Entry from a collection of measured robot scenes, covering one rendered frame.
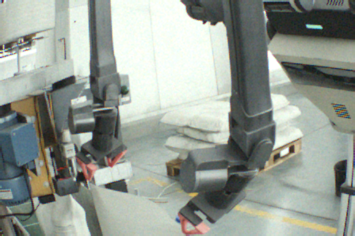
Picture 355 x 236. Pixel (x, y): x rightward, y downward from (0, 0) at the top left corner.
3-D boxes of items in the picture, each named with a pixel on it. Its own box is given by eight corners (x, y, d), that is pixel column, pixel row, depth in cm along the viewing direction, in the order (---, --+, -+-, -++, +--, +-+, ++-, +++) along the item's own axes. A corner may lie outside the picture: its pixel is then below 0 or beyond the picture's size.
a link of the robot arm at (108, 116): (121, 112, 113) (112, 98, 117) (95, 115, 109) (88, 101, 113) (117, 135, 116) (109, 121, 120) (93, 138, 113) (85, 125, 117)
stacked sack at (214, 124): (271, 119, 431) (270, 103, 428) (219, 137, 394) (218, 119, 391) (241, 114, 465) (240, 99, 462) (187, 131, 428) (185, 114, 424)
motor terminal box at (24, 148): (43, 164, 108) (36, 122, 105) (21, 177, 99) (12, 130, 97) (26, 162, 112) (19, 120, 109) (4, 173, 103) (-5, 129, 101)
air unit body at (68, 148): (84, 180, 135) (74, 129, 132) (71, 183, 133) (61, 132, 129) (78, 176, 139) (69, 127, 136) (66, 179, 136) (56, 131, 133)
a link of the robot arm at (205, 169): (276, 141, 73) (253, 113, 80) (215, 143, 68) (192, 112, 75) (253, 199, 79) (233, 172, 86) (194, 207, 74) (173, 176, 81)
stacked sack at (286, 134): (305, 139, 475) (304, 125, 472) (268, 157, 437) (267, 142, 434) (279, 135, 509) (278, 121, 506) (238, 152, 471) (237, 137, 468)
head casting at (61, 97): (127, 161, 151) (115, 66, 145) (64, 178, 137) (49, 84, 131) (88, 146, 175) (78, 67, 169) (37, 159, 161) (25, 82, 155)
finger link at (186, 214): (165, 228, 89) (181, 206, 83) (187, 211, 94) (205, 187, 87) (189, 249, 87) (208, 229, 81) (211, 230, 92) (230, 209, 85)
